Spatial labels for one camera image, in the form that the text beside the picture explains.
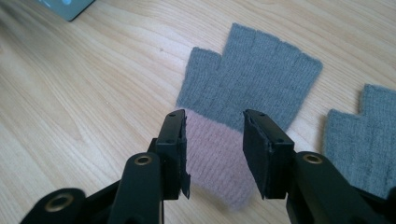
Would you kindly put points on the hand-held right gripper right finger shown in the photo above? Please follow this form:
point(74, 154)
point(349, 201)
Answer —
point(264, 155)

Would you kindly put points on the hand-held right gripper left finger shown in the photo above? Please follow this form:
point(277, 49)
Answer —
point(171, 149)

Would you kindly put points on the grey glove with pink cuff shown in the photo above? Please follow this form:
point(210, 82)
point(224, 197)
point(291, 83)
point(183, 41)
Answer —
point(249, 77)
point(367, 140)

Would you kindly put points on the light blue plastic basket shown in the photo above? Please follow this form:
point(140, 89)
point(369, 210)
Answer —
point(68, 7)

